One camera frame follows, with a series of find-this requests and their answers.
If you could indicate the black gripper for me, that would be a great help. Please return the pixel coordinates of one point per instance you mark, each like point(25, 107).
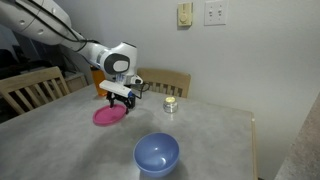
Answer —
point(121, 99)

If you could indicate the pink plate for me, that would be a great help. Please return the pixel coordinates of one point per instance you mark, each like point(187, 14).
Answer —
point(108, 116)

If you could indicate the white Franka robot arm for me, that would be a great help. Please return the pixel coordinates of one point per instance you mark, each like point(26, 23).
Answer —
point(40, 20)

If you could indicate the blue plastic bowl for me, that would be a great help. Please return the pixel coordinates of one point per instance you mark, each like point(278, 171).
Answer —
point(156, 153)

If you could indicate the orange water bottle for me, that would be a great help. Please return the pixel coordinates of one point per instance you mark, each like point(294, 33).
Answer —
point(97, 81)

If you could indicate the light wooden cabinet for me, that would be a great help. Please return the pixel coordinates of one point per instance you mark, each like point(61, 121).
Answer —
point(76, 81)

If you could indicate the small glass candle jar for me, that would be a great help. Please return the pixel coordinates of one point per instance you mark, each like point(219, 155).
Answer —
point(170, 105)

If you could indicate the wooden chair back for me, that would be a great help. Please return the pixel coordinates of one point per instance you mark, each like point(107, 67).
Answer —
point(166, 80)

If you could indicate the wooden slat-back chair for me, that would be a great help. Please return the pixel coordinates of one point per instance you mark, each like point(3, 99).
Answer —
point(30, 83)

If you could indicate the grey speckled countertop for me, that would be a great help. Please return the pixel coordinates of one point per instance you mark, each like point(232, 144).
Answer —
point(305, 150)

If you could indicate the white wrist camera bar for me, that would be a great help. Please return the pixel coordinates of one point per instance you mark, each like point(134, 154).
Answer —
point(115, 88)

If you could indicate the beige wall dimmer switch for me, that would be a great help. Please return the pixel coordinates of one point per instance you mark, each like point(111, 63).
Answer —
point(184, 14)

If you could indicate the white double light switch plate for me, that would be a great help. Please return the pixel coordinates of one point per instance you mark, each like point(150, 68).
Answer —
point(216, 12)

